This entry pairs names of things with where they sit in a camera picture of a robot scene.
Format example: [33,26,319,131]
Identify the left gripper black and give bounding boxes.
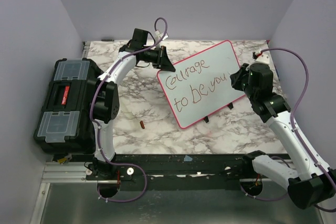
[141,45,175,71]

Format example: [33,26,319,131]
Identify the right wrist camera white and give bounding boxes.
[253,52,270,65]

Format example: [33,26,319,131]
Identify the black whiteboard stand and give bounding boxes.
[203,102,234,123]

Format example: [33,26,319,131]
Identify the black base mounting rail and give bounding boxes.
[85,154,263,195]

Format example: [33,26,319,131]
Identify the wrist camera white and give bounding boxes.
[154,30,169,48]
[253,52,270,65]

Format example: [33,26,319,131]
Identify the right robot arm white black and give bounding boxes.
[230,63,335,209]

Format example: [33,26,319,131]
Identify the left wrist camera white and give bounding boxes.
[154,30,169,48]

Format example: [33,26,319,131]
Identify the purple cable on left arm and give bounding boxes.
[89,17,169,204]

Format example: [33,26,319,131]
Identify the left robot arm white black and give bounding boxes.
[89,28,176,179]

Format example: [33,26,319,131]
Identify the whiteboard with pink frame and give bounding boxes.
[157,40,244,129]

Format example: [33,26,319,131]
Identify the black toolbox with clear lids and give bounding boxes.
[34,58,103,154]

